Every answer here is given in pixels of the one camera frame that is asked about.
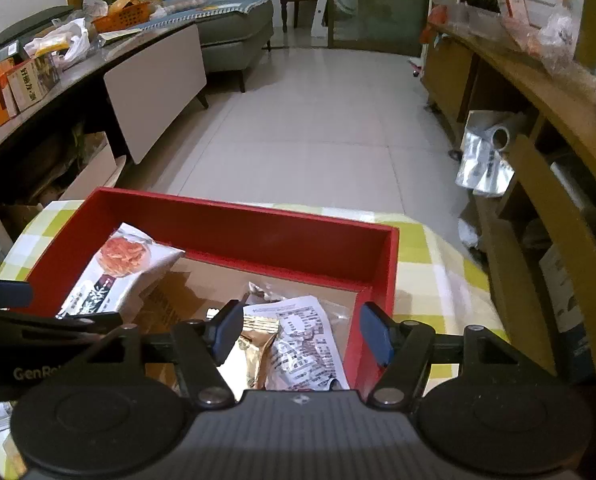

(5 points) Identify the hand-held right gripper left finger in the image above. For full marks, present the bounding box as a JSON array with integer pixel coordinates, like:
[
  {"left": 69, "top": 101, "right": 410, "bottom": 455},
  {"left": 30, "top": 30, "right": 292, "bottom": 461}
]
[{"left": 73, "top": 300, "right": 245, "bottom": 409}]

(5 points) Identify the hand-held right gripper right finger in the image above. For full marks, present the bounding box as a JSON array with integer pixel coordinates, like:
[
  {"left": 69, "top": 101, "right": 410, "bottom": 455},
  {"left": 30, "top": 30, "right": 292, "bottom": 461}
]
[{"left": 360, "top": 301, "right": 529, "bottom": 409}]

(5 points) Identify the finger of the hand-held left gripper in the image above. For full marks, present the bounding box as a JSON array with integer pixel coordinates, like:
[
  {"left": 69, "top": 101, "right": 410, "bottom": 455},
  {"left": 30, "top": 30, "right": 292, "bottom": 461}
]
[
  {"left": 0, "top": 280, "right": 34, "bottom": 308},
  {"left": 0, "top": 307, "right": 124, "bottom": 346}
]

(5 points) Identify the gold snack packet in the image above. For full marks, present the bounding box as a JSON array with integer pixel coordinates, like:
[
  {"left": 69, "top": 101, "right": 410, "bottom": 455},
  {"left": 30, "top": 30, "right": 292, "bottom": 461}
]
[{"left": 217, "top": 305, "right": 282, "bottom": 391}]

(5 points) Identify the white printed snack packet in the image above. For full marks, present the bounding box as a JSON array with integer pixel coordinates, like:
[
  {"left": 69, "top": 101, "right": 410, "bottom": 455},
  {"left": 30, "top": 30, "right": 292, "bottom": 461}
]
[{"left": 265, "top": 296, "right": 352, "bottom": 392}]

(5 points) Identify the large silver snack packet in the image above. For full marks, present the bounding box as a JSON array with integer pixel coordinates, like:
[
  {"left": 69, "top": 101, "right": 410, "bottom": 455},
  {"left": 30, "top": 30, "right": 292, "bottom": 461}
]
[{"left": 57, "top": 222, "right": 187, "bottom": 319}]

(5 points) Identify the dark brown snack packet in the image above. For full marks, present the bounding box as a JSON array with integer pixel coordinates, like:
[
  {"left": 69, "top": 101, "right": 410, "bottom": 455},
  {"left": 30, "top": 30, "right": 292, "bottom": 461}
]
[{"left": 248, "top": 281, "right": 292, "bottom": 307}]

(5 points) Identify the yellow checkered tablecloth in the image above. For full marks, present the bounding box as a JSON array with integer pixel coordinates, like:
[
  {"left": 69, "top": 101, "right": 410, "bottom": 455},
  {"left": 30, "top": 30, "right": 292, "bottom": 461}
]
[{"left": 0, "top": 199, "right": 511, "bottom": 480}]

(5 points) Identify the cardboard box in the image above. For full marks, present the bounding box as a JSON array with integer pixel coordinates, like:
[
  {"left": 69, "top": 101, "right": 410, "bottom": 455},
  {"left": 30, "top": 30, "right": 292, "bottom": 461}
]
[{"left": 58, "top": 132, "right": 129, "bottom": 202}]

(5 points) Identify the white printed carton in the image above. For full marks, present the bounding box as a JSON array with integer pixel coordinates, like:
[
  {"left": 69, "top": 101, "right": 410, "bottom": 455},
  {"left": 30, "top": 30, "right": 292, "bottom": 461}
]
[{"left": 538, "top": 245, "right": 595, "bottom": 377}]

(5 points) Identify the silver foil bag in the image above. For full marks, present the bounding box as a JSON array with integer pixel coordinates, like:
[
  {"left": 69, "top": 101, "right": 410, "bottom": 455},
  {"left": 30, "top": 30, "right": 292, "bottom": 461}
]
[{"left": 455, "top": 110, "right": 529, "bottom": 197}]

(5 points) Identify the brown printed carton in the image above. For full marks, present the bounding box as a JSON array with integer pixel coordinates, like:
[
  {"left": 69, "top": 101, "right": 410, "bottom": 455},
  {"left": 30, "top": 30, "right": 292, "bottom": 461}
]
[{"left": 7, "top": 55, "right": 62, "bottom": 113}]

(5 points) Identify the white paper roll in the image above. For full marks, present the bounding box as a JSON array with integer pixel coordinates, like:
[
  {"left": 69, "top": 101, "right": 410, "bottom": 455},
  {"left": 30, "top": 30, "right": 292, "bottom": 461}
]
[{"left": 550, "top": 161, "right": 595, "bottom": 212}]

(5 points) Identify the dark coffee table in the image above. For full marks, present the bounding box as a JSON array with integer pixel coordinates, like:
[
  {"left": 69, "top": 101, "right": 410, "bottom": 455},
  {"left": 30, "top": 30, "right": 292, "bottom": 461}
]
[{"left": 0, "top": 22, "right": 210, "bottom": 202}]

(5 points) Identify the white plastic bag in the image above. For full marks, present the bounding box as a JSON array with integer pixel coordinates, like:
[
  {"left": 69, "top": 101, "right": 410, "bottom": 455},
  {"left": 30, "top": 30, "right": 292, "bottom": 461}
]
[{"left": 24, "top": 17, "right": 91, "bottom": 66}]

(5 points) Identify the wooden shelf cabinet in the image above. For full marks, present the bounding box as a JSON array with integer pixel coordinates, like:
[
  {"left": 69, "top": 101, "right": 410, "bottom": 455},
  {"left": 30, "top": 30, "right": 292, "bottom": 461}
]
[{"left": 420, "top": 10, "right": 596, "bottom": 480}]

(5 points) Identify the grey sofa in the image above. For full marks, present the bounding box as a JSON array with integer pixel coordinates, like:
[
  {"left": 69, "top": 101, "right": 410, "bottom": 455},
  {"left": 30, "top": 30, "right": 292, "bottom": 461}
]
[{"left": 0, "top": 0, "right": 275, "bottom": 94}]

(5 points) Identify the orange plastic basket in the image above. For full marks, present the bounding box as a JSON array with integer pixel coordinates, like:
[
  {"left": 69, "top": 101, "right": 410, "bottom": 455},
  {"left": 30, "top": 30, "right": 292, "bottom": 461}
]
[{"left": 92, "top": 2, "right": 154, "bottom": 33}]

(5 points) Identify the glass sliding door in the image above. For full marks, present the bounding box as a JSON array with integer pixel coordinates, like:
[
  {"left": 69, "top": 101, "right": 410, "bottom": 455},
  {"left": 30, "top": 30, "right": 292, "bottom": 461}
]
[{"left": 328, "top": 0, "right": 435, "bottom": 56}]

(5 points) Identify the clear egg pack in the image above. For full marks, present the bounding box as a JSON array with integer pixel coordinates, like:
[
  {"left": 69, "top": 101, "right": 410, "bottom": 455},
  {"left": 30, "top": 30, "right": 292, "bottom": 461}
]
[{"left": 160, "top": 0, "right": 209, "bottom": 14}]

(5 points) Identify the clear crumpled plastic bag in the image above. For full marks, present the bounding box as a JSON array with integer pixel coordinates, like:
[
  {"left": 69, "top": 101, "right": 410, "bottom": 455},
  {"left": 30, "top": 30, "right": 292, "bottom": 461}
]
[{"left": 538, "top": 5, "right": 596, "bottom": 76}]

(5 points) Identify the red and white box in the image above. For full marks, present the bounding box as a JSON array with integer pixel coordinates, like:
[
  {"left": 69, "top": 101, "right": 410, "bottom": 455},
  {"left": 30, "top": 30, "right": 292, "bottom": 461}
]
[{"left": 495, "top": 0, "right": 530, "bottom": 29}]

